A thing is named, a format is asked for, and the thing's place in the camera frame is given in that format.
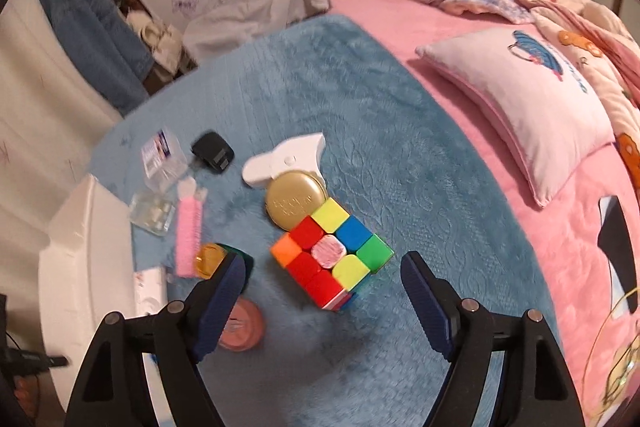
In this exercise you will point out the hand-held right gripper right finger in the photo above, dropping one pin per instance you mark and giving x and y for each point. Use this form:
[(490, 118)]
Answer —
[(425, 307)]

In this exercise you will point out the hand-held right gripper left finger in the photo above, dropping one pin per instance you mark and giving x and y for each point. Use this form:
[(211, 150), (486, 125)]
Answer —
[(220, 307)]

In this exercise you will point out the pink round container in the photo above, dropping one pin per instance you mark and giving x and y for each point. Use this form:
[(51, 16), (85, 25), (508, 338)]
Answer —
[(247, 327)]

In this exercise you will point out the green bottle with gold cap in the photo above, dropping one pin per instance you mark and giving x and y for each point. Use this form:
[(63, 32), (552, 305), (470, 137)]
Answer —
[(210, 259)]

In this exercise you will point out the pink hair roller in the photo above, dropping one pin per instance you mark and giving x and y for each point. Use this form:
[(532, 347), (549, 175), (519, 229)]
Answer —
[(189, 237)]

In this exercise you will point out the multicolour puzzle cube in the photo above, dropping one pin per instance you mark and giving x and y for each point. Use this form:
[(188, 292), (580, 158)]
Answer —
[(305, 267)]

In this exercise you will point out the white plastic tray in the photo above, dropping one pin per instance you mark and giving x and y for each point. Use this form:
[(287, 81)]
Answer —
[(85, 267)]

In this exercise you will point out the small clear plastic box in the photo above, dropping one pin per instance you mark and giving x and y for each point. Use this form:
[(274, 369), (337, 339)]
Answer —
[(152, 212)]

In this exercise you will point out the gold round tin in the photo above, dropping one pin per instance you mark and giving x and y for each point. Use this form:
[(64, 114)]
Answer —
[(290, 202)]

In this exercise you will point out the black charger plug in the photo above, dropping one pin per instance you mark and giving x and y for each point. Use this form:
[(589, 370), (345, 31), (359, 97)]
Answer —
[(212, 152)]

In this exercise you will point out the white plastic holder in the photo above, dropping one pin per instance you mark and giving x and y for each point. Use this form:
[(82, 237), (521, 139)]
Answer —
[(285, 157)]

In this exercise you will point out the clear labelled plastic box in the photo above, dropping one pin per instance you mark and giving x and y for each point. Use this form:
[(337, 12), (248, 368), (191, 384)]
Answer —
[(160, 152)]

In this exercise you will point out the white handheld screen device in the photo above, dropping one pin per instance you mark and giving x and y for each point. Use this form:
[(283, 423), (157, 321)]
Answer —
[(150, 289)]

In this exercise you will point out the pink bed sheet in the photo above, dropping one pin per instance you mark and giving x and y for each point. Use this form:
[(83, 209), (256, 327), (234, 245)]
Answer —
[(550, 247)]

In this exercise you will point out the blue plush blanket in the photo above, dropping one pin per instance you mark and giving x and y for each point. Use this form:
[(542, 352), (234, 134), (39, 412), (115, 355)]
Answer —
[(400, 132)]

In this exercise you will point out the pink cartoon pillow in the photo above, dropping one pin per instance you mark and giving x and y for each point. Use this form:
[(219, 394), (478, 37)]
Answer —
[(525, 107)]

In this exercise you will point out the cream patterned curtain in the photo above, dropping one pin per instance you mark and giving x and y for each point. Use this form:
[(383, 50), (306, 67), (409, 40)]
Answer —
[(40, 132)]

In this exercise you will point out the white handbag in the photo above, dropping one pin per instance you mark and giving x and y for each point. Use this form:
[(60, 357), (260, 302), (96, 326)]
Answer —
[(160, 39)]

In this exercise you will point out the grey-white cloth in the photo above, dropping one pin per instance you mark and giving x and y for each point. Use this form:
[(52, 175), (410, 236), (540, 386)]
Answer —
[(240, 22)]

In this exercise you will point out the blue denim jacket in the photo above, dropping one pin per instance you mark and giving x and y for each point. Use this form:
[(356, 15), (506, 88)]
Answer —
[(90, 22)]

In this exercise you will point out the pink cartoon quilt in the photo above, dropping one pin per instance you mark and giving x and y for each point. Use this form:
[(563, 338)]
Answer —
[(575, 27)]

